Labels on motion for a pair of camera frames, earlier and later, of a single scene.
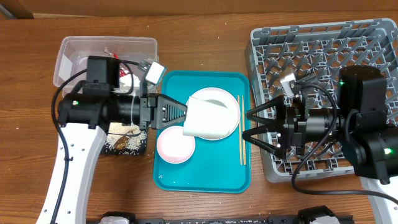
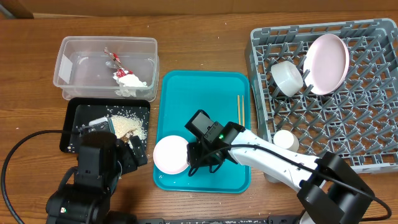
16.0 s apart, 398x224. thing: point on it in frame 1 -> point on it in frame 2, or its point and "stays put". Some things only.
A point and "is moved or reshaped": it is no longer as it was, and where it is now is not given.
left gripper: [153, 111] -> [131, 162]
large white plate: [226, 98] -> [326, 64]
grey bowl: [217, 102] -> [287, 78]
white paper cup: [204, 118] is moved or reshaped
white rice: [125, 139] stays put
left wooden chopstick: [239, 122] stays put
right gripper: [291, 122] -> [191, 151]
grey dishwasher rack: [304, 61] stays put
